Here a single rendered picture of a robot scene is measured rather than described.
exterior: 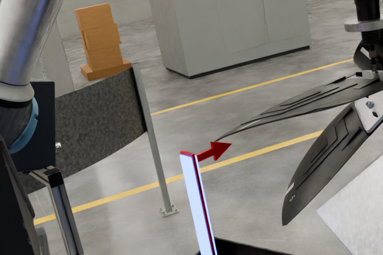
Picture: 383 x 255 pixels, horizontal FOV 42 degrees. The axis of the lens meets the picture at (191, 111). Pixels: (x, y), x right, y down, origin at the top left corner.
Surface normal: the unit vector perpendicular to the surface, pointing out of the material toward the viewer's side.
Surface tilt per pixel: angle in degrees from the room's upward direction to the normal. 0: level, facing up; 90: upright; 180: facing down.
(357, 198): 55
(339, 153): 49
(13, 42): 101
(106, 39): 90
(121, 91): 90
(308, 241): 0
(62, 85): 90
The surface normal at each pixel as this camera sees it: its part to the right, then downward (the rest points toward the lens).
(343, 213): -0.37, -0.29
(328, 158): -0.86, -0.47
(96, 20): 0.33, 0.18
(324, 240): -0.19, -0.95
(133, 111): 0.89, -0.06
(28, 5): 0.11, 0.38
